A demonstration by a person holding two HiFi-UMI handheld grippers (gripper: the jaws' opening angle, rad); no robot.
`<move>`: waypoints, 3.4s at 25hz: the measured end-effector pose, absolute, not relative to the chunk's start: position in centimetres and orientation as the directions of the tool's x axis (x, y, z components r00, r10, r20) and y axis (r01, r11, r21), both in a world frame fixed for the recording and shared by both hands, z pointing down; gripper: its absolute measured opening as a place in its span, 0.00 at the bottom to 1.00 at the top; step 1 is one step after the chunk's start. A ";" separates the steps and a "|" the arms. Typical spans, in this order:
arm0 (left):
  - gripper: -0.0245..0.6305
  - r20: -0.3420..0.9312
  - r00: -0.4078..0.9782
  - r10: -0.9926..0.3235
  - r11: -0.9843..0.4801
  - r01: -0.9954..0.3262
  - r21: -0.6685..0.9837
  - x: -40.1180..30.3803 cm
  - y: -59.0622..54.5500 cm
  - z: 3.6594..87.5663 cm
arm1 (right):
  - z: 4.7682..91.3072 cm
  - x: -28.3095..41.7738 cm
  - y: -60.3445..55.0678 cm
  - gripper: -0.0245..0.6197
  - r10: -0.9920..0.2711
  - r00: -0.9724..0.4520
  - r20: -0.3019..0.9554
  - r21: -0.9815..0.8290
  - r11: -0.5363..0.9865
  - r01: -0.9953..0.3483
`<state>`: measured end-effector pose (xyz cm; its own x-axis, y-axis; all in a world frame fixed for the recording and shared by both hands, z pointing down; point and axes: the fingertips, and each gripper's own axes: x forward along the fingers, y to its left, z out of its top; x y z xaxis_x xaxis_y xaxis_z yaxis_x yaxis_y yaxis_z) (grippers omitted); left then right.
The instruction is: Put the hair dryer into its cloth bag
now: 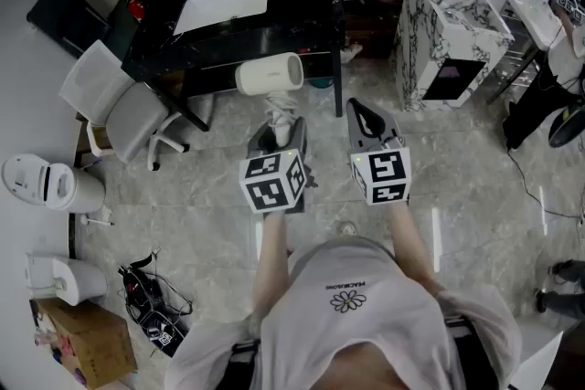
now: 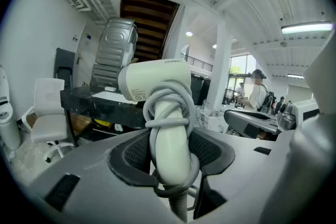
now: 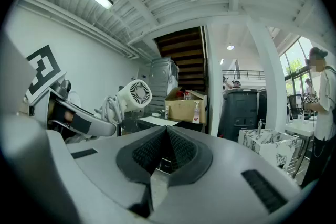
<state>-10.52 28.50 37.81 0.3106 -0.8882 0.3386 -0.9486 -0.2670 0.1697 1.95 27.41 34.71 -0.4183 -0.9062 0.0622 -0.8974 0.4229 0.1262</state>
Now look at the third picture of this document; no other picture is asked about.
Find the round ceiling lamp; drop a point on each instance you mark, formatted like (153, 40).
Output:
(230, 47)

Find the black office chair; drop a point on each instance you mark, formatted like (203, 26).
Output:
(295, 105)

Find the white veined marble vanity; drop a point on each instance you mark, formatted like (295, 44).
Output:
(265, 147)

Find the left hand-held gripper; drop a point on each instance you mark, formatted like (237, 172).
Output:
(43, 73)

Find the metal balcony railing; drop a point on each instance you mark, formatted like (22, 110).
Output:
(244, 74)

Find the pink hand soap bottle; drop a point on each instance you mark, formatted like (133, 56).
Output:
(197, 114)

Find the large cardboard box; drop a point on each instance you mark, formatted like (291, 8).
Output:
(181, 110)

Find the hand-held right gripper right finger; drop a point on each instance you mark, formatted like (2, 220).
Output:
(225, 191)

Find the small grey camera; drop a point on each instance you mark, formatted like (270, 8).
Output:
(65, 85)

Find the white table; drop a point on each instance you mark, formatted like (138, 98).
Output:
(299, 128)

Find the red packets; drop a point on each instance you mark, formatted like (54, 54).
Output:
(187, 94)

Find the grey washing machine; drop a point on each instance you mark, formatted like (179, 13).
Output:
(160, 78)

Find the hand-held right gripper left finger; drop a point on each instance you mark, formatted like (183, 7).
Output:
(99, 165)

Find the dark trash bin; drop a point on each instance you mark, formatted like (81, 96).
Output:
(239, 115)

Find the white hair dryer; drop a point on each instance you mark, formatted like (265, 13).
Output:
(128, 98)

